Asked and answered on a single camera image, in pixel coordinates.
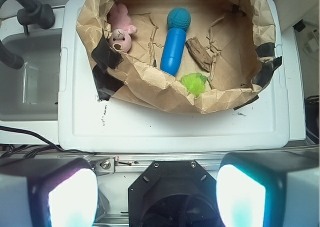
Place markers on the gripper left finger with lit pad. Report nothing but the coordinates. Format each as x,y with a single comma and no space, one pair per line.
48,192

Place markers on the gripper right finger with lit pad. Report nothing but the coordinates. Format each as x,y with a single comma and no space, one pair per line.
269,189

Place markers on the brown wood chip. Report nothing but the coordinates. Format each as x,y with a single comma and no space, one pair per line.
199,53

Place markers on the white sink basin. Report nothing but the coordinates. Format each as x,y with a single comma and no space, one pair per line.
31,92

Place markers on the green fuzzy ball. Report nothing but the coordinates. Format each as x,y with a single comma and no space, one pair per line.
195,83

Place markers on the brown paper bag nest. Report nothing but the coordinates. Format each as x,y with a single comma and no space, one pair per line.
240,36

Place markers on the pink plush bunny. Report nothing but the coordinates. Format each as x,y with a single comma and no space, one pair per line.
121,26

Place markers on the dark grey faucet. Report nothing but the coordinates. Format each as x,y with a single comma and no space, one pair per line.
33,12

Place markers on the blue toy microphone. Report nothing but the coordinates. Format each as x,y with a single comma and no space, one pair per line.
178,22

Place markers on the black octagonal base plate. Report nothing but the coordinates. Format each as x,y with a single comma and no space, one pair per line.
173,194

